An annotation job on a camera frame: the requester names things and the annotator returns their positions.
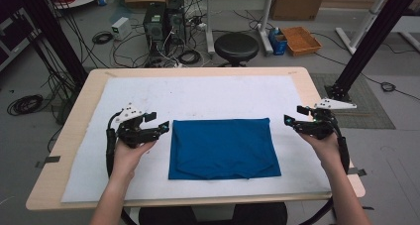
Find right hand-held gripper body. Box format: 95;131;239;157
294;97;358;141

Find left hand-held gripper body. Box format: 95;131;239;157
113;102;162;150

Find blue t-shirt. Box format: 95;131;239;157
167;117;282;181

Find person's right hand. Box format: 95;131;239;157
298;132;345;173

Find person's left hand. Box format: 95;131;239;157
111;139;158;181

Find white felt mat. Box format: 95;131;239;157
60;75;332;203

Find grey floor mat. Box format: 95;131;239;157
310;72;396;130

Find black tape strip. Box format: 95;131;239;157
35;155;62;169
347;167;368;177

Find orange cardboard tray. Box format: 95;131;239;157
280;26;323;57

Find blue box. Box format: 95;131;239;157
267;27;288;56

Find black computer tower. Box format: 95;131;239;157
164;0;188;55
143;2;167;60

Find person's dark pants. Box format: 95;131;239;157
138;202;288;225

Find black round stool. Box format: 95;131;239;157
213;32;261;68

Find white power supply box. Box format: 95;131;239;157
111;16;133;42

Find white metal stand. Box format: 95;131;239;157
335;0;397;56

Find large brown cardboard box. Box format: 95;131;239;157
269;0;328;22

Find grey equipment rack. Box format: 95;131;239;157
0;6;43;72

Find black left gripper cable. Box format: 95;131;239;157
105;109;124;180

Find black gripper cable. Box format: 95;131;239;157
298;118;351;225
105;109;124;180

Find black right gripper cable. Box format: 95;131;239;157
298;118;351;225

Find tiny coiled black cable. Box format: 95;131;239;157
379;81;397;93

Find small coiled black cable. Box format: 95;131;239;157
91;31;114;46

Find black metal frame post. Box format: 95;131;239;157
325;0;420;102
19;0;89;87

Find large coiled black cable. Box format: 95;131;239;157
6;94;46;117

